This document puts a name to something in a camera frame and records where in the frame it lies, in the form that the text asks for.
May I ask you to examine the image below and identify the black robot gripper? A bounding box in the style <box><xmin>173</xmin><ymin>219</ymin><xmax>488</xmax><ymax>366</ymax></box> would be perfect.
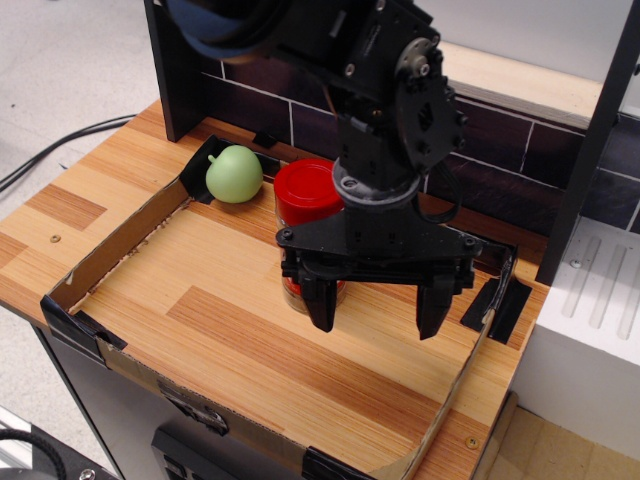
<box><xmin>275</xmin><ymin>160</ymin><xmax>485</xmax><ymax>341</ymax></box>

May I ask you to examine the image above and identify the red-capped basil spice bottle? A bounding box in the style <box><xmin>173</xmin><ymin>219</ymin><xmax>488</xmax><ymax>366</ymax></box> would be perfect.
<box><xmin>272</xmin><ymin>158</ymin><xmax>347</xmax><ymax>315</ymax></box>

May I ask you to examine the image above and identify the cardboard fence with black tape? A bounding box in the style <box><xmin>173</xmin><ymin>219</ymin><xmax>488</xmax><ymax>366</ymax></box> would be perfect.
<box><xmin>41</xmin><ymin>137</ymin><xmax>531</xmax><ymax>479</ymax></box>

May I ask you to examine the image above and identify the green toy apple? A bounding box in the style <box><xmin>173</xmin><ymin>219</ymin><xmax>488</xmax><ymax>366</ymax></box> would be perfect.
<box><xmin>205</xmin><ymin>145</ymin><xmax>263</xmax><ymax>204</ymax></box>

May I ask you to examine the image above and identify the white side cabinet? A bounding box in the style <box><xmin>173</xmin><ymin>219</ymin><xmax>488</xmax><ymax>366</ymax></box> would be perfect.
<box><xmin>513</xmin><ymin>218</ymin><xmax>639</xmax><ymax>458</ymax></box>

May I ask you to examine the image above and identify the black floor cable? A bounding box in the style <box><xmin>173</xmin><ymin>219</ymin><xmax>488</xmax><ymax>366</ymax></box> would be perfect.
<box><xmin>0</xmin><ymin>114</ymin><xmax>137</xmax><ymax>193</ymax></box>

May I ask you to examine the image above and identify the black device with braided cable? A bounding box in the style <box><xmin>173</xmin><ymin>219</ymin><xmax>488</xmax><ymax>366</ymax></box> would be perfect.
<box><xmin>1</xmin><ymin>428</ymin><xmax>117</xmax><ymax>479</ymax></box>

